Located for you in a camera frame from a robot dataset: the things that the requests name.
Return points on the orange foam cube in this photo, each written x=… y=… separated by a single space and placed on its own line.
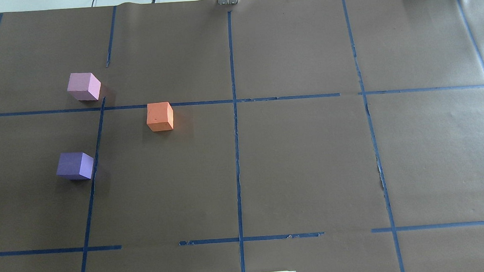
x=160 y=116

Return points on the brown paper table cover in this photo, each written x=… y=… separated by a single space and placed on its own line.
x=309 y=135

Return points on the pink foam cube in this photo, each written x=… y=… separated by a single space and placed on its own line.
x=84 y=86

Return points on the purple foam cube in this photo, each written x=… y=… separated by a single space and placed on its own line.
x=75 y=166

